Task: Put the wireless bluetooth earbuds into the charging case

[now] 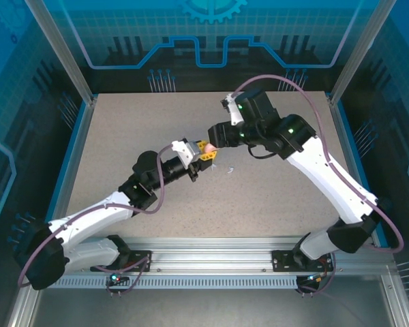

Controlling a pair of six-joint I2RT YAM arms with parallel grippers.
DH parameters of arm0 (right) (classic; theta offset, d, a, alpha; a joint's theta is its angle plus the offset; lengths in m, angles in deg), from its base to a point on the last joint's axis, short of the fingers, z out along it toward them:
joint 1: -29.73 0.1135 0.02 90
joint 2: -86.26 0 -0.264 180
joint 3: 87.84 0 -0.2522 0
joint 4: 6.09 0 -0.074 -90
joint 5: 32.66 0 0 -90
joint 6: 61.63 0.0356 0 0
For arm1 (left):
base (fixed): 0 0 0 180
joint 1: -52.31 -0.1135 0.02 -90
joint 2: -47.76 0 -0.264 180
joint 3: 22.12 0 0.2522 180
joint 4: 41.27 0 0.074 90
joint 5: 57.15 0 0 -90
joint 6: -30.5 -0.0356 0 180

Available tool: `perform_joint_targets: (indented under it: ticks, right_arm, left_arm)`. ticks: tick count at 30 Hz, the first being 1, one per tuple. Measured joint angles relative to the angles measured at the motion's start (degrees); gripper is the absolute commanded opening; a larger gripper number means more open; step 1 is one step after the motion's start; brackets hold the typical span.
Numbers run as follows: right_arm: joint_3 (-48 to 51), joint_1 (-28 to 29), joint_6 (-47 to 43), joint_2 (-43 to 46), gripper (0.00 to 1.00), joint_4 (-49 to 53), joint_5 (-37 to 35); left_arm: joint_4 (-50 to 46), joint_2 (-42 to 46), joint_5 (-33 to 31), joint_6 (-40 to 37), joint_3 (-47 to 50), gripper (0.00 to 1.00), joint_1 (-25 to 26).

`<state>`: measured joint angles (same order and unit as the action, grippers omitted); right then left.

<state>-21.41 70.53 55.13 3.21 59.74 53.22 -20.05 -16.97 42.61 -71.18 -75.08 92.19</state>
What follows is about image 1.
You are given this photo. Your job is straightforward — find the blue table edge trim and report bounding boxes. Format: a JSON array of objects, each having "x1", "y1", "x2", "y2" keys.
[
  {"x1": 336, "y1": 102, "x2": 390, "y2": 248},
  {"x1": 44, "y1": 102, "x2": 91, "y2": 229}
]

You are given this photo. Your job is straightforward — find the right aluminium side rail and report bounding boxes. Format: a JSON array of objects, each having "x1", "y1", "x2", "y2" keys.
[{"x1": 325, "y1": 91, "x2": 378, "y2": 247}]

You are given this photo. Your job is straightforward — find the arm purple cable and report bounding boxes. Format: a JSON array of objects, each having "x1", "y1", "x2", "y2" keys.
[
  {"x1": 17, "y1": 143, "x2": 174, "y2": 297},
  {"x1": 232, "y1": 74, "x2": 405, "y2": 296}
]

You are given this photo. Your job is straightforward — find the small led circuit board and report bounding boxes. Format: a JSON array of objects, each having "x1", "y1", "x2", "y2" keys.
[
  {"x1": 305, "y1": 272, "x2": 328, "y2": 285},
  {"x1": 109, "y1": 270, "x2": 129, "y2": 285}
]

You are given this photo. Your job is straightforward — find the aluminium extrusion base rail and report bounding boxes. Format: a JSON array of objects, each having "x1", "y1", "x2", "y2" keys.
[{"x1": 29, "y1": 234, "x2": 398, "y2": 277}]

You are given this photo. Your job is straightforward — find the right blue table edge trim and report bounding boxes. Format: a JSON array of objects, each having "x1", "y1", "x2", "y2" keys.
[{"x1": 336, "y1": 102, "x2": 390, "y2": 248}]

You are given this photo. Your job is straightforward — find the right aluminium frame post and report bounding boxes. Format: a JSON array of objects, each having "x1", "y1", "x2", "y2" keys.
[{"x1": 329, "y1": 0, "x2": 395, "y2": 105}]

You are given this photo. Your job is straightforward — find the aluminium frame post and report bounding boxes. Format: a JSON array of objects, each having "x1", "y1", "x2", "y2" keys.
[
  {"x1": 23, "y1": 0, "x2": 98, "y2": 105},
  {"x1": 329, "y1": 0, "x2": 395, "y2": 105}
]

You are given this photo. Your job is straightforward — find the left small LED circuit board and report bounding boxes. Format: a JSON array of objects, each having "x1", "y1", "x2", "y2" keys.
[{"x1": 109, "y1": 270, "x2": 129, "y2": 285}]

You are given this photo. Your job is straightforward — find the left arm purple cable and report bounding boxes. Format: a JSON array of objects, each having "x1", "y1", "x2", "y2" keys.
[{"x1": 17, "y1": 143, "x2": 174, "y2": 297}]

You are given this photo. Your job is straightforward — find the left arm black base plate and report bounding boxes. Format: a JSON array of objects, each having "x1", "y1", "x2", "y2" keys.
[{"x1": 95, "y1": 250, "x2": 153, "y2": 273}]

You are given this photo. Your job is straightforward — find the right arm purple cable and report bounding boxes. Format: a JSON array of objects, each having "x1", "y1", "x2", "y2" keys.
[{"x1": 232, "y1": 74, "x2": 405, "y2": 296}]

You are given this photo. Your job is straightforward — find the left blue table edge trim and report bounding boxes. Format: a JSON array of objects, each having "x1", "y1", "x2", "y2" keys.
[{"x1": 44, "y1": 102, "x2": 91, "y2": 229}]

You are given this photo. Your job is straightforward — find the right small LED circuit board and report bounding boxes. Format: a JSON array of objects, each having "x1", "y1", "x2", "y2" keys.
[{"x1": 305, "y1": 272, "x2": 328, "y2": 285}]

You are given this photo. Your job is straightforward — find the left aluminium side rail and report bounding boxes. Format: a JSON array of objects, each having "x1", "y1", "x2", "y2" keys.
[{"x1": 49, "y1": 95, "x2": 99, "y2": 228}]

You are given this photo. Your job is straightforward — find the right gripper thin black wire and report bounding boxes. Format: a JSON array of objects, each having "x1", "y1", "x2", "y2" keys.
[{"x1": 247, "y1": 142, "x2": 277, "y2": 160}]

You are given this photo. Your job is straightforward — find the slotted grey cable duct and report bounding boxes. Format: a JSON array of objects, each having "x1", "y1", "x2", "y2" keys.
[{"x1": 40, "y1": 275, "x2": 303, "y2": 290}]

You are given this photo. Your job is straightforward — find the aluminium side rail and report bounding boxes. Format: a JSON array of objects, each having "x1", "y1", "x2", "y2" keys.
[
  {"x1": 325, "y1": 91, "x2": 378, "y2": 247},
  {"x1": 49, "y1": 95, "x2": 99, "y2": 228}
]

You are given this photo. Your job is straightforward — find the left aluminium frame post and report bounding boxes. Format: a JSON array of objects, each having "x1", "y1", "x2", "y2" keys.
[{"x1": 23, "y1": 0, "x2": 98, "y2": 105}]

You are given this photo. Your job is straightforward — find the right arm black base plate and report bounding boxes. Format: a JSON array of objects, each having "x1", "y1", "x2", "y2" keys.
[{"x1": 271, "y1": 249, "x2": 332, "y2": 273}]

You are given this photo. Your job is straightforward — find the grey metal sheet shelf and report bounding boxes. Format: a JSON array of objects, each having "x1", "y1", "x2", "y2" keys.
[{"x1": 27, "y1": 287, "x2": 396, "y2": 327}]

